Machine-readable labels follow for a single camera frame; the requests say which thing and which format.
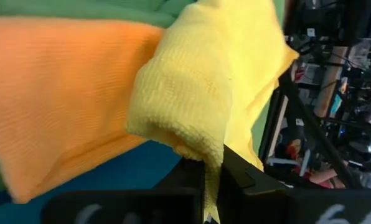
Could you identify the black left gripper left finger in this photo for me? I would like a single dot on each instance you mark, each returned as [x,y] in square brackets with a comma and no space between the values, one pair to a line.
[187,177]

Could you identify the black aluminium table frame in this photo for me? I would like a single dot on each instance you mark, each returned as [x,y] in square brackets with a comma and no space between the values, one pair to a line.
[300,105]

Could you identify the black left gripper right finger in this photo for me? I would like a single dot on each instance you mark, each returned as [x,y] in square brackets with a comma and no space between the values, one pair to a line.
[241,177]

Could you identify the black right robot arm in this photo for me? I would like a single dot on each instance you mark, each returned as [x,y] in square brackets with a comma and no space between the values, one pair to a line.
[331,18]

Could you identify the orange microfiber towel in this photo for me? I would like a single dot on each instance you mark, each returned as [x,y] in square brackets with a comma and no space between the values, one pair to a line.
[58,99]

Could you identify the yellow microfiber towel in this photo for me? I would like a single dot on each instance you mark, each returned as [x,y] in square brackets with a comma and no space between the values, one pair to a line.
[210,68]

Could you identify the teal plastic bin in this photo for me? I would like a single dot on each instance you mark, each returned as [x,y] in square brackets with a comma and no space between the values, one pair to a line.
[126,171]

